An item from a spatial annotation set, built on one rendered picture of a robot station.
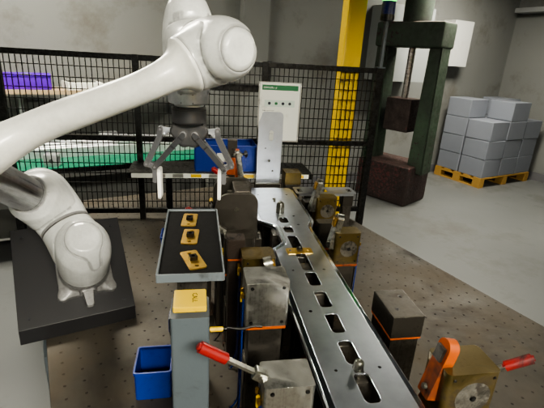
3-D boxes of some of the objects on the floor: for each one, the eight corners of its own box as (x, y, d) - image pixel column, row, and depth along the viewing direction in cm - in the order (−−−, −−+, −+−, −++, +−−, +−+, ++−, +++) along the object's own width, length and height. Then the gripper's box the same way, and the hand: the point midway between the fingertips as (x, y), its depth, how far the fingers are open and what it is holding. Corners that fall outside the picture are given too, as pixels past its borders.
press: (385, 183, 570) (419, -30, 481) (435, 203, 498) (485, -42, 409) (346, 187, 540) (374, -39, 451) (392, 210, 468) (435, -54, 379)
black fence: (356, 320, 268) (394, 69, 214) (24, 339, 233) (-28, 44, 180) (349, 308, 281) (383, 68, 227) (33, 324, 246) (-13, 44, 193)
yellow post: (337, 316, 270) (383, -30, 202) (310, 318, 267) (347, -33, 198) (329, 301, 287) (368, -24, 218) (303, 302, 284) (336, -28, 215)
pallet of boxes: (481, 167, 687) (498, 96, 647) (526, 180, 625) (548, 102, 585) (433, 173, 633) (448, 95, 593) (478, 188, 570) (499, 103, 531)
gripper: (125, 104, 85) (132, 201, 93) (246, 109, 88) (243, 204, 95) (133, 99, 92) (139, 191, 100) (245, 105, 95) (242, 193, 102)
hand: (189, 193), depth 97 cm, fingers open, 13 cm apart
